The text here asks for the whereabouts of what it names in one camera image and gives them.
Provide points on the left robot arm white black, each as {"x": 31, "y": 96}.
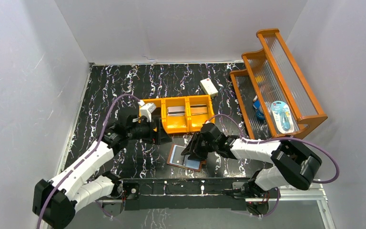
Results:
{"x": 57, "y": 200}

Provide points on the right orange bin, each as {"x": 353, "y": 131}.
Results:
{"x": 196, "y": 121}

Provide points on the orange bin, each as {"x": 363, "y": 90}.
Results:
{"x": 156, "y": 123}
{"x": 196, "y": 121}
{"x": 178, "y": 124}

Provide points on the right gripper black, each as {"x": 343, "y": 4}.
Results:
{"x": 198, "y": 154}

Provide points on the left orange bin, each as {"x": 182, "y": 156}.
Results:
{"x": 156, "y": 123}

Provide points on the card in right bin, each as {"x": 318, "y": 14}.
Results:
{"x": 199, "y": 109}

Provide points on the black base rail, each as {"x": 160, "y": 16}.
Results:
{"x": 191, "y": 193}

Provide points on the white small box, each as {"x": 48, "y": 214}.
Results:
{"x": 208, "y": 87}

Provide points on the middle orange bin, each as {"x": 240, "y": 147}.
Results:
{"x": 178, "y": 124}

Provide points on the silver card in middle bin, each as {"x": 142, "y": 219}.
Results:
{"x": 174, "y": 111}

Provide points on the aluminium frame rail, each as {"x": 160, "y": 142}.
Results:
{"x": 292, "y": 194}

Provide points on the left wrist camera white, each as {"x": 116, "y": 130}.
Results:
{"x": 146, "y": 110}

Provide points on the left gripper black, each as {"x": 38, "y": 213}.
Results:
{"x": 155, "y": 132}

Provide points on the brown leather card holder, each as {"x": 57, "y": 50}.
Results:
{"x": 189, "y": 164}

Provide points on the orange wooden shelf rack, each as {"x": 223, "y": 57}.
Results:
{"x": 272, "y": 74}

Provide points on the blue packaged item on shelf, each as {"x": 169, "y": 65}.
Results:
{"x": 282, "y": 117}

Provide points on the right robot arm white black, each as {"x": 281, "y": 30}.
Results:
{"x": 293, "y": 163}

